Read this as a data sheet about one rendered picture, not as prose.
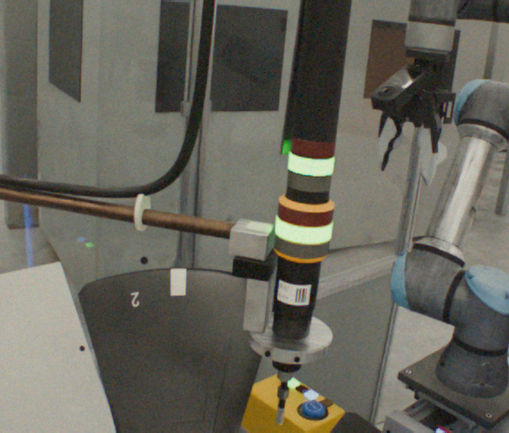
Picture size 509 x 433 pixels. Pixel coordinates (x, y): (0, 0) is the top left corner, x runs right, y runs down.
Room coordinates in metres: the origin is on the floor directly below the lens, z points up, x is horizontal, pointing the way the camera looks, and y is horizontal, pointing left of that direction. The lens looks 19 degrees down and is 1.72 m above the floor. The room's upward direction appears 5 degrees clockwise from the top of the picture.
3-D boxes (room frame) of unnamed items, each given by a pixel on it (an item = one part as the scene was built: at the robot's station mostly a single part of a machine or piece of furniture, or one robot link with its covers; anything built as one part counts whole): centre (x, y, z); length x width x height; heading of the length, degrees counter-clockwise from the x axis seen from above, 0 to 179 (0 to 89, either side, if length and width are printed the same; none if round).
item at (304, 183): (0.47, -0.04, 1.59); 0.03 x 0.03 x 0.01
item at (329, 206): (0.47, -0.04, 1.56); 0.04 x 0.04 x 0.05
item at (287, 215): (0.47, -0.04, 1.57); 0.04 x 0.04 x 0.01
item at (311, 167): (0.47, -0.04, 1.61); 0.03 x 0.03 x 0.01
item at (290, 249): (0.47, -0.04, 1.54); 0.04 x 0.04 x 0.01
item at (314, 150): (0.47, -0.04, 1.62); 0.03 x 0.03 x 0.01
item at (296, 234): (0.47, -0.04, 1.56); 0.04 x 0.04 x 0.01
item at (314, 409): (0.89, -0.13, 1.08); 0.04 x 0.04 x 0.02
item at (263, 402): (0.93, -0.09, 1.02); 0.16 x 0.10 x 0.11; 44
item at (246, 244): (0.47, -0.03, 1.50); 0.09 x 0.07 x 0.10; 79
